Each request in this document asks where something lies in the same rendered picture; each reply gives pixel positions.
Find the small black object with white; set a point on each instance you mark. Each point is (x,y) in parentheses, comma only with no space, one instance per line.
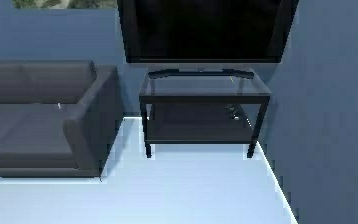
(233,112)

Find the dark grey sofa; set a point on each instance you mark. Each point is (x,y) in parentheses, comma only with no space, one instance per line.
(37,133)

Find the black television set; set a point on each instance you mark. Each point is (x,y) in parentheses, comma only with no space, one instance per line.
(203,30)

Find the black glass-top television table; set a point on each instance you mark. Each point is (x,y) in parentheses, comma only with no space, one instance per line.
(203,99)

